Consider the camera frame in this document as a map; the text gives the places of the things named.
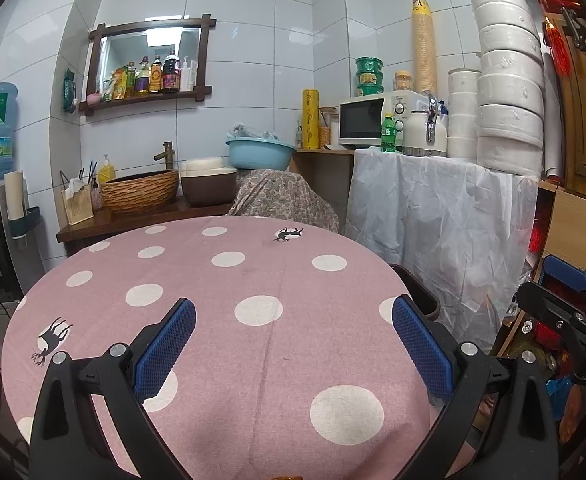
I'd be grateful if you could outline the red hanging ornament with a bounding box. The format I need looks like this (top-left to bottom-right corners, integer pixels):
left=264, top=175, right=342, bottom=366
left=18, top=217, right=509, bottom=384
left=513, top=0, right=586, bottom=79

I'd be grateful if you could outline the yellow oil bottle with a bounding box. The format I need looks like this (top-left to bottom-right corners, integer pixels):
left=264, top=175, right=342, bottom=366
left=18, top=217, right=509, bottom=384
left=136, top=55, right=152, bottom=96

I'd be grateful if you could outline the bronze faucet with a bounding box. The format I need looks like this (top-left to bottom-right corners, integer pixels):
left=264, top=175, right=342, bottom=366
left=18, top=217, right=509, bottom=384
left=153, top=140, right=175, bottom=171

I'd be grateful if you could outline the yellow pouch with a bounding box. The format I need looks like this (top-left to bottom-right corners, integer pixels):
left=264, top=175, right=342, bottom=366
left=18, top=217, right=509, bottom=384
left=102, top=66, right=128, bottom=102

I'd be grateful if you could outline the blue plastic bag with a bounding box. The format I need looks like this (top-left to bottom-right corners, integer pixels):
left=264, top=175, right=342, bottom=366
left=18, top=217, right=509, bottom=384
left=545, top=377, right=574, bottom=421

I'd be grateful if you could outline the green wall hanger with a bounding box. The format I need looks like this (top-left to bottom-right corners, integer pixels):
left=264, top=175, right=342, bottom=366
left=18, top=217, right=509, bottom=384
left=62, top=68, right=78, bottom=114

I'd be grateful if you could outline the stack of green noodle cups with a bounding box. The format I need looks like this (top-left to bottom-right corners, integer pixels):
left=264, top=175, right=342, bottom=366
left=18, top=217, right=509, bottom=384
left=355, top=56, right=385, bottom=97

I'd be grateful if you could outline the wooden cabinet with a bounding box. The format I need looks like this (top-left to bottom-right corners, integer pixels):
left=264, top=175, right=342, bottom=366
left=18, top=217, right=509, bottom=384
left=493, top=182, right=586, bottom=356

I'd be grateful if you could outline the dark sauce bottle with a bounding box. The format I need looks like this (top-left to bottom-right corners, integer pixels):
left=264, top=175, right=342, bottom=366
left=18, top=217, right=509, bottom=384
left=161, top=48, right=181, bottom=93

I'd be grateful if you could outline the stack of paper cups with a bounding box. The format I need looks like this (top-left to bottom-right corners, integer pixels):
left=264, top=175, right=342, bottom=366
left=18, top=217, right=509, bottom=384
left=411, top=0, right=439, bottom=96

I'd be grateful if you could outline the grey plastic bag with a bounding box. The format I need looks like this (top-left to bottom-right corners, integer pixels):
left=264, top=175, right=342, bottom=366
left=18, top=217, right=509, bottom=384
left=227, top=122, right=282, bottom=141

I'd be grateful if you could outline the black chair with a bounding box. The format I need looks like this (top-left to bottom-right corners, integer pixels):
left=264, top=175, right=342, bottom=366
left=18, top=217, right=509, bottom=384
left=389, top=263, right=442, bottom=319

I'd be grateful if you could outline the white microwave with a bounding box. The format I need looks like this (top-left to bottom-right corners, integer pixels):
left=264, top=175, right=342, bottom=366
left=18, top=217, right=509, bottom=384
left=337, top=90, right=427, bottom=150

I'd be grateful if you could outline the green soda bottle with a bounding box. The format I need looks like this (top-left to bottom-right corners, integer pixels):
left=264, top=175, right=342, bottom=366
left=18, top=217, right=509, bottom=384
left=380, top=112, right=399, bottom=154

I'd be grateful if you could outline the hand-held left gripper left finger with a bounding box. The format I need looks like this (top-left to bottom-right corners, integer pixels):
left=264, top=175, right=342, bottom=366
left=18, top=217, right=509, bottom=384
left=29, top=297, right=197, bottom=480

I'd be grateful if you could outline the chopstick holder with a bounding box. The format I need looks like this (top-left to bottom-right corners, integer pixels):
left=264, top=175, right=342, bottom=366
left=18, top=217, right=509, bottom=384
left=59, top=159, right=99, bottom=225

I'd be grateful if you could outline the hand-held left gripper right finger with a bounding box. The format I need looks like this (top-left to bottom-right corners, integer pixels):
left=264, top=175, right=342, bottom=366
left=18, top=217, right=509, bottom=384
left=390, top=295, right=560, bottom=480

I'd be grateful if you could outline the woven basket sink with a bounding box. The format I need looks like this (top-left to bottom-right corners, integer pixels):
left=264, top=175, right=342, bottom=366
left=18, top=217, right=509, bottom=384
left=100, top=169, right=180, bottom=214

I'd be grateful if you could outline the wooden framed mirror shelf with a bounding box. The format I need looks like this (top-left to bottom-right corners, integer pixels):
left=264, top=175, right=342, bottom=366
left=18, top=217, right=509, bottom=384
left=78, top=13, right=218, bottom=118

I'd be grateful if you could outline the stack of large white bowls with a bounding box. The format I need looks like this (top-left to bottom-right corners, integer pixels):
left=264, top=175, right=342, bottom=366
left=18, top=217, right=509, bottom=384
left=468, top=0, right=545, bottom=177

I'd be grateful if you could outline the paper cup holder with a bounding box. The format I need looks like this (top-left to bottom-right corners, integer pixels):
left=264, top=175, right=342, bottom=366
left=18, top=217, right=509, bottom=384
left=4, top=169, right=42, bottom=239

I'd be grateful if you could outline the light wooden shelf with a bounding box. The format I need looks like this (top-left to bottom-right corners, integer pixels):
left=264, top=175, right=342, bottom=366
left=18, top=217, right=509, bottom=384
left=288, top=147, right=357, bottom=237

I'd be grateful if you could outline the white plastic sheet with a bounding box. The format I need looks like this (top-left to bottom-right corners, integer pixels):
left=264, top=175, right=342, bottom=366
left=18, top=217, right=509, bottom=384
left=342, top=147, right=540, bottom=342

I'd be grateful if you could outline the white kettle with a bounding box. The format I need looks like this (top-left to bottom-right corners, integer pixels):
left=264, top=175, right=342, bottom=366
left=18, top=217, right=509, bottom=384
left=401, top=92, right=448, bottom=157

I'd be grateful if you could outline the white bottle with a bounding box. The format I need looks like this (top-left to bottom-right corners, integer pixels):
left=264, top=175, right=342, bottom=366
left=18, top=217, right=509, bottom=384
left=179, top=55, right=198, bottom=92

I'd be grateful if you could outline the yellow soap bottle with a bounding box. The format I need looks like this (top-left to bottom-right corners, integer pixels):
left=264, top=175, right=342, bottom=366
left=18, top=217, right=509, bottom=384
left=98, top=153, right=117, bottom=184

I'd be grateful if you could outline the light blue basin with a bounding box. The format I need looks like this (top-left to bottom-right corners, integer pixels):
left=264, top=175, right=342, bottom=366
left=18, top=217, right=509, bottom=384
left=226, top=137, right=298, bottom=171

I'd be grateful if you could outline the floral cloth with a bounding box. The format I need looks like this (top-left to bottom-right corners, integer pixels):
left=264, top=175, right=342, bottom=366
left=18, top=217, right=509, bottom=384
left=227, top=168, right=340, bottom=234

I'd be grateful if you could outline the brown pot with cream lid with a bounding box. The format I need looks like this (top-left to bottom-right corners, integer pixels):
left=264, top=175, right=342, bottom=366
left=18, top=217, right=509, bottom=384
left=180, top=156, right=238, bottom=207

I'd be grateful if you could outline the dark wooden counter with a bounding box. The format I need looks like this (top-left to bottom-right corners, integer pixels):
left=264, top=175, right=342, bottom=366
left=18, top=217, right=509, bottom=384
left=56, top=199, right=235, bottom=257

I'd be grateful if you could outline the orange label bottle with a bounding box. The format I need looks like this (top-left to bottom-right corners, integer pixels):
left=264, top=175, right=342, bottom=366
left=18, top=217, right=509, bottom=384
left=149, top=54, right=164, bottom=94

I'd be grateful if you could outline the yellow tall canister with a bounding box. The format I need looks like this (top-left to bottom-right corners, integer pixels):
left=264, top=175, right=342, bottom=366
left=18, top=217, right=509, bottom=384
left=301, top=88, right=321, bottom=150

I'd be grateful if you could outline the glass jar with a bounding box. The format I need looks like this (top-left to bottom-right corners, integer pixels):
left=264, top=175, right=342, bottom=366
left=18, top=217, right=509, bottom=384
left=319, top=106, right=338, bottom=144

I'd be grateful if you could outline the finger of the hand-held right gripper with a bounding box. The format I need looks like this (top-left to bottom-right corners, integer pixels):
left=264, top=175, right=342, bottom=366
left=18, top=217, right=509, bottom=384
left=543, top=255, right=586, bottom=311
left=517, top=282, right=586, bottom=348

